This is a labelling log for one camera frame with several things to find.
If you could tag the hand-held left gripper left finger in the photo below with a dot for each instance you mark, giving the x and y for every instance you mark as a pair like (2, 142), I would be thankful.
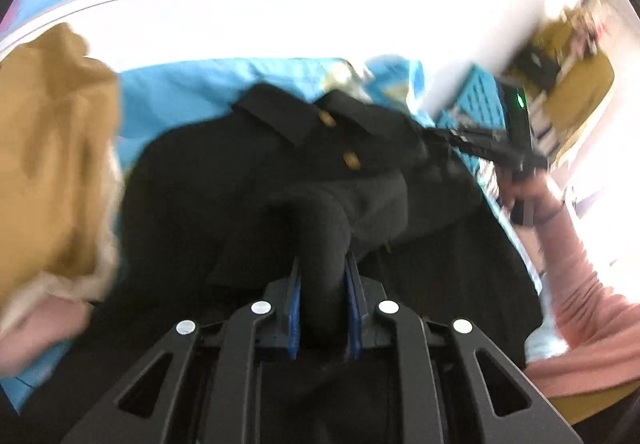
(295, 314)

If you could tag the brown garment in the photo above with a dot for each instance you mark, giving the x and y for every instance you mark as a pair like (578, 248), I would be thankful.
(55, 149)

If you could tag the pink garment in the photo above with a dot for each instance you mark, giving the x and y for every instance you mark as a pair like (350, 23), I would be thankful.
(40, 334)

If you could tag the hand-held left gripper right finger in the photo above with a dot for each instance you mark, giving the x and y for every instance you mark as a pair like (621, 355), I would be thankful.
(354, 314)

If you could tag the teal plastic rack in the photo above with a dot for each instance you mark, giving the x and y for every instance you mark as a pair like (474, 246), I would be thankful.
(475, 94)

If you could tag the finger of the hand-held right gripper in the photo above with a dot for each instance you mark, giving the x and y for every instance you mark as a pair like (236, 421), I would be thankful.
(465, 131)
(480, 152)

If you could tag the person's right hand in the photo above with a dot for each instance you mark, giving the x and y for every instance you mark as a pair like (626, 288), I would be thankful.
(537, 196)

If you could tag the yellow and black hanging clothes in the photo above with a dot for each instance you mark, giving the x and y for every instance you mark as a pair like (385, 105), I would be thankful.
(580, 89)

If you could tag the blue flower print blanket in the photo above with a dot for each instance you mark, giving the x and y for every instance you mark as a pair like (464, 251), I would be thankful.
(190, 89)

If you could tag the black garment with brass buttons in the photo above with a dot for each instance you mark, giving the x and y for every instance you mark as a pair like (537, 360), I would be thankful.
(225, 184)

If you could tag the person's right forearm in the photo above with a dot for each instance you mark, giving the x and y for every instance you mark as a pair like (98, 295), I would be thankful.
(580, 289)

